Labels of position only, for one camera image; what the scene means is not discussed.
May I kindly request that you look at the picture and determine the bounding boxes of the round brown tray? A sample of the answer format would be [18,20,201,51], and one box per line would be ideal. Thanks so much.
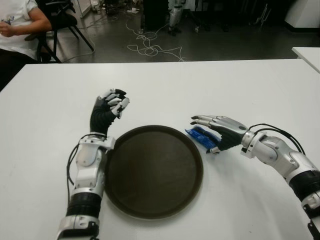
[104,124,205,220]

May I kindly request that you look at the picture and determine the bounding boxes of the white side table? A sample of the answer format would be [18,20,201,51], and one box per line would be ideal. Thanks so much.
[291,46,320,75]

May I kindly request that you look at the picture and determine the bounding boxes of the silver humanoid robot legs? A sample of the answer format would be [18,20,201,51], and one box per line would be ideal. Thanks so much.
[167,0,187,37]

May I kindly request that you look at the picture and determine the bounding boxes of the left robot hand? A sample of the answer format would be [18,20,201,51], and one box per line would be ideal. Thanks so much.
[89,87,131,135]

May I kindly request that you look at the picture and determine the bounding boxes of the seated person white shirt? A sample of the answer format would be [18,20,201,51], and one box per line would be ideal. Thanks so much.
[0,0,53,83]

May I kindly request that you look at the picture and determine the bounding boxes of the blue Oreo packet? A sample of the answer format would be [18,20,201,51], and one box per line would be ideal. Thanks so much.
[184,126,223,154]

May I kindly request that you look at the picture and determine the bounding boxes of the white machine housing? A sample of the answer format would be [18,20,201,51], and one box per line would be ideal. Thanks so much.
[284,0,320,33]

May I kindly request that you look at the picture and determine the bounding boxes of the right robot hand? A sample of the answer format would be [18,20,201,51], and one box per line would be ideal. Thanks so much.
[190,114,249,154]

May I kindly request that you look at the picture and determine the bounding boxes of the white panel board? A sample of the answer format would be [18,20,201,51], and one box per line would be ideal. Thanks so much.
[73,0,93,18]

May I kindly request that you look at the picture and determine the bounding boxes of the black cabinet on casters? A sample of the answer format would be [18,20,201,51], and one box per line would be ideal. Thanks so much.
[139,0,171,35]

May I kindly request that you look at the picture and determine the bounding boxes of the black chair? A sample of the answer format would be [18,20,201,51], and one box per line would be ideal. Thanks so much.
[24,0,95,63]

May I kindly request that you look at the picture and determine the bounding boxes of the white floor cable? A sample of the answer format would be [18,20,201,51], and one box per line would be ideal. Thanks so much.
[125,17,187,63]

